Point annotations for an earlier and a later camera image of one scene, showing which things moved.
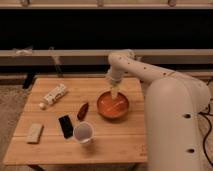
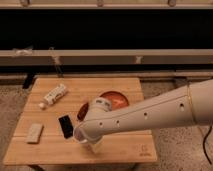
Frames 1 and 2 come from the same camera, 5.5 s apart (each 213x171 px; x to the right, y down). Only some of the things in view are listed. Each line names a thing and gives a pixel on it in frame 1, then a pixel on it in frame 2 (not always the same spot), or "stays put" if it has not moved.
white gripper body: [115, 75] → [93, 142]
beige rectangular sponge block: [34, 133] stays put
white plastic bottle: [54, 95] stays put
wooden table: [81, 121] stays put
